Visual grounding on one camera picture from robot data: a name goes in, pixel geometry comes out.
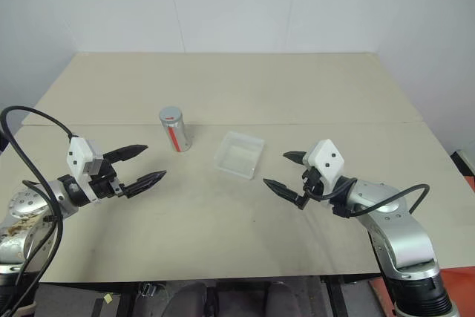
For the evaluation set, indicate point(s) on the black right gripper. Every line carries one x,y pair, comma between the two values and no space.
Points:
312,181

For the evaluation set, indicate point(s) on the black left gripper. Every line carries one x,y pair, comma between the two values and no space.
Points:
105,185

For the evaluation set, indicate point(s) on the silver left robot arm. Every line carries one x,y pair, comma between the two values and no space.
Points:
26,202

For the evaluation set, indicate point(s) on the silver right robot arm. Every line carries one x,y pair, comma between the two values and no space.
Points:
404,235

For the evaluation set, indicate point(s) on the silver red can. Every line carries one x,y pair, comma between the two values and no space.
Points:
179,139

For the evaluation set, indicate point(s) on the clear plastic square container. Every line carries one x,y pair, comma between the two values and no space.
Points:
237,157

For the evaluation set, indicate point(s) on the grey round bottle cap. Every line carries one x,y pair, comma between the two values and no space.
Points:
171,114

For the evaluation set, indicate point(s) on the small metal clamp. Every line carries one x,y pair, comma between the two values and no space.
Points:
147,289

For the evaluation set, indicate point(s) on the small yellow tag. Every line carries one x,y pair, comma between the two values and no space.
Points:
108,298

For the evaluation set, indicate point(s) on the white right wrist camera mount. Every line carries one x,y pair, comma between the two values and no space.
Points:
326,157

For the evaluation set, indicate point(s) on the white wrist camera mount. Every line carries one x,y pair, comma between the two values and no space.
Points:
326,157
78,153

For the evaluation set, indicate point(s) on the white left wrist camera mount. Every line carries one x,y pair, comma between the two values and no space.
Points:
78,153

